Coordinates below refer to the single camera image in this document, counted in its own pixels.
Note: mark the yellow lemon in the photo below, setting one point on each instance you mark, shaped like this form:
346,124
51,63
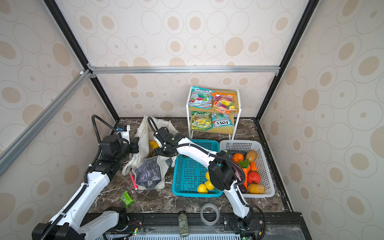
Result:
207,175
202,189
209,185

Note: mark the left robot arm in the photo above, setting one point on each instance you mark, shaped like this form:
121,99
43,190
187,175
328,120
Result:
81,192

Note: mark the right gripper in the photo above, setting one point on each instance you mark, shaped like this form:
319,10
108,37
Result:
157,151

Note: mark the white plastic basket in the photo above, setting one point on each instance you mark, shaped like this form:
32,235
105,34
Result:
244,146

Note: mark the yellow lemon middle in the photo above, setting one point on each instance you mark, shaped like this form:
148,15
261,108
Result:
207,175

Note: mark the red toy pepper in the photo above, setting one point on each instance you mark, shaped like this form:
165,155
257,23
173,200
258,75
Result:
253,178

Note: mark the white wire shelf rack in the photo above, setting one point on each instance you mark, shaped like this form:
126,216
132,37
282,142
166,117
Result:
234,117

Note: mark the yellow toy mango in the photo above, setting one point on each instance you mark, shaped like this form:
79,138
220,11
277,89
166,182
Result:
256,189

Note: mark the toy carrot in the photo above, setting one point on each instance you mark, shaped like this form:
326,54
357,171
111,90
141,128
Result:
246,167

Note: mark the teal plastic basket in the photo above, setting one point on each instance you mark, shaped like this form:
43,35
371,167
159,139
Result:
188,175

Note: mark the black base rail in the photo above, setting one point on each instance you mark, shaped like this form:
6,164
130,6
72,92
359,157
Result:
283,226

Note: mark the toy tomato orange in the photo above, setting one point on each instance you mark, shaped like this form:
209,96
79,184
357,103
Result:
237,157

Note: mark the aluminium frame bar left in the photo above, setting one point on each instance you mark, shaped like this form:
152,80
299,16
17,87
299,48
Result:
25,138

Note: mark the yellow lemon right lower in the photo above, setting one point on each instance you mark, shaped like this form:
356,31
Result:
209,185

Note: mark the green lemon candy bag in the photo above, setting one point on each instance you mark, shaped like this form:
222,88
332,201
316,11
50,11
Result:
201,121

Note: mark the aluminium frame bar back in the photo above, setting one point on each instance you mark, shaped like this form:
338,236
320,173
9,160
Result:
185,70

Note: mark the white canvas grocery bag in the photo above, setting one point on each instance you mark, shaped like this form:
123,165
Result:
149,171

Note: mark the yellow toy pear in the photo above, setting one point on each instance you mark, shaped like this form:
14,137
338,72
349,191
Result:
154,145

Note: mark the toy potato brown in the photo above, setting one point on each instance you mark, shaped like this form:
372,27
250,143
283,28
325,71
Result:
251,155

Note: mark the teal mint candy bag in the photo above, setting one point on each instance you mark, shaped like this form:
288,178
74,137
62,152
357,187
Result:
201,98

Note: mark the clear tape roll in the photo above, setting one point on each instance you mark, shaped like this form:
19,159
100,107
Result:
210,213

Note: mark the green small packet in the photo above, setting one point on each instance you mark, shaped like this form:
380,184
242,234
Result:
127,199

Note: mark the pink marker pen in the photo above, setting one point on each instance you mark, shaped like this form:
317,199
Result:
133,180

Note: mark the teal Fox's candy bag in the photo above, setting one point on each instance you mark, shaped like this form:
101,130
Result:
220,120

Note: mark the aluminium frame bar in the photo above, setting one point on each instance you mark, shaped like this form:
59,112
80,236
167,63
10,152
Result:
185,70
25,138

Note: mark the yellow lemon bottom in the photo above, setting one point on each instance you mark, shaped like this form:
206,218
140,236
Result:
202,189

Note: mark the orange fruit candy bag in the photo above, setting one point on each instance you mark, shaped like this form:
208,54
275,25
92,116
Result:
224,103

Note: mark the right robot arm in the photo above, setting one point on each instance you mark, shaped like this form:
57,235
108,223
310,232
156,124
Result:
225,175

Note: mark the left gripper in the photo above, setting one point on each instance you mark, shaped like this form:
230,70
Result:
134,143

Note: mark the spice jar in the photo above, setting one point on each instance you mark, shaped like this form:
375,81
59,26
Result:
183,224

